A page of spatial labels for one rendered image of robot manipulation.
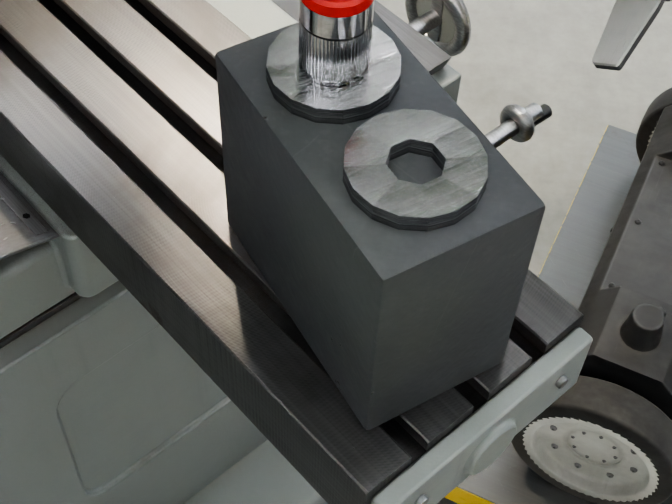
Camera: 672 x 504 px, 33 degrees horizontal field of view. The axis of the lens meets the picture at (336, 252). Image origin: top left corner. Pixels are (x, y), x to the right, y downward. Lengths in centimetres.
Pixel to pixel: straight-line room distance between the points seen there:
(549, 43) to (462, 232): 188
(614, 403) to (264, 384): 55
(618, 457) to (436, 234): 73
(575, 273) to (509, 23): 106
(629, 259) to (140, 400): 61
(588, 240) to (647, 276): 28
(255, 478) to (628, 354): 60
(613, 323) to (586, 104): 116
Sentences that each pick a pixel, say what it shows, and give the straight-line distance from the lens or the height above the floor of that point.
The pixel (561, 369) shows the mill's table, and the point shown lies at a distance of 88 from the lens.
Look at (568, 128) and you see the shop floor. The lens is 237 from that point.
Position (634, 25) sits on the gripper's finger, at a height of 117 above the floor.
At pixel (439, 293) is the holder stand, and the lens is 70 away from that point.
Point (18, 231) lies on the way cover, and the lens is 102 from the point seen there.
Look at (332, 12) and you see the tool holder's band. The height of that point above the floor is 122.
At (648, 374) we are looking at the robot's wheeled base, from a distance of 130.
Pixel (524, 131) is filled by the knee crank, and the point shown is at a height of 55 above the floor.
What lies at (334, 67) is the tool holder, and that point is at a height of 118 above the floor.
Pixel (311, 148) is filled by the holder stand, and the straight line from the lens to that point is 71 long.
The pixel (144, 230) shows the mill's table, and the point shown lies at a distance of 91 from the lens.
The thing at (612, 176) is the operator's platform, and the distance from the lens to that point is 175.
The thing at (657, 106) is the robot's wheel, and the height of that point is 55.
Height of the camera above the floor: 167
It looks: 53 degrees down
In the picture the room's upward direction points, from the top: 3 degrees clockwise
